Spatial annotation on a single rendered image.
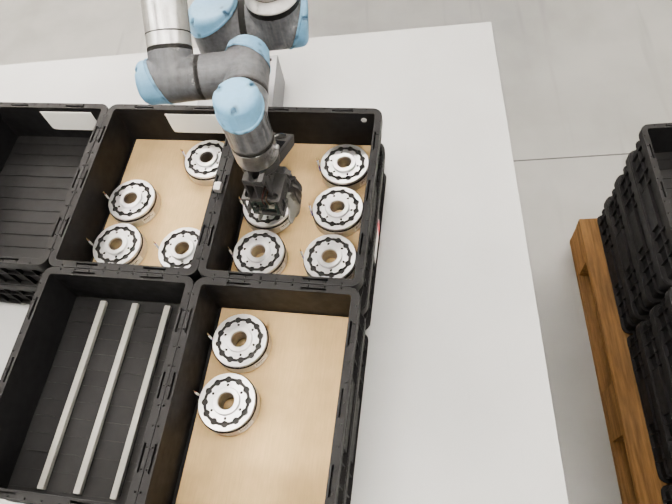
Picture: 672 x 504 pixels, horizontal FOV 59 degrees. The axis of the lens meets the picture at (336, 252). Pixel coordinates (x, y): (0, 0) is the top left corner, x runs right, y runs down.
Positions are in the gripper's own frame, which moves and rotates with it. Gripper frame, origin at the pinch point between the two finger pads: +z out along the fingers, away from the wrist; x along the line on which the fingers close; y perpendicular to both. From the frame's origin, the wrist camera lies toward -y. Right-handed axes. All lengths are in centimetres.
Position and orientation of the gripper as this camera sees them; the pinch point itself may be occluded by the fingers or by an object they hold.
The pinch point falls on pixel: (284, 208)
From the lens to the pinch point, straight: 121.9
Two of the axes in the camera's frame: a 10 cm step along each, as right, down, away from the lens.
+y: -1.8, 8.7, -4.5
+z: 1.2, 4.8, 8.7
